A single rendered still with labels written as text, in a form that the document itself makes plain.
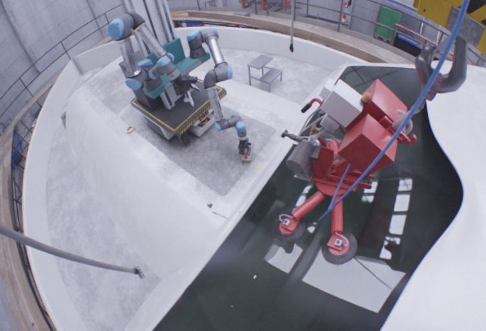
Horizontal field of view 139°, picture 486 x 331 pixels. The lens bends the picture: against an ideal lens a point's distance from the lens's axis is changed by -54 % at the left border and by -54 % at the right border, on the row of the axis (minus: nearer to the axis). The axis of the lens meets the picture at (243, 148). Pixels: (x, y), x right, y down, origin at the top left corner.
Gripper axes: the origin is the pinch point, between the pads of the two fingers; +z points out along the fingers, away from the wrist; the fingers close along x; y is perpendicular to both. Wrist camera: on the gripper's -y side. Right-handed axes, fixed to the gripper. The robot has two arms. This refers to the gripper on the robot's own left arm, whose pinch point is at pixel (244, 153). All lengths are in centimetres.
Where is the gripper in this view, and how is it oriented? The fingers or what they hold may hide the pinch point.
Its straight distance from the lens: 178.4
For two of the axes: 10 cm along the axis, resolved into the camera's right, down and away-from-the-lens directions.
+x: -9.9, -0.6, 1.5
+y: 1.4, -8.1, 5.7
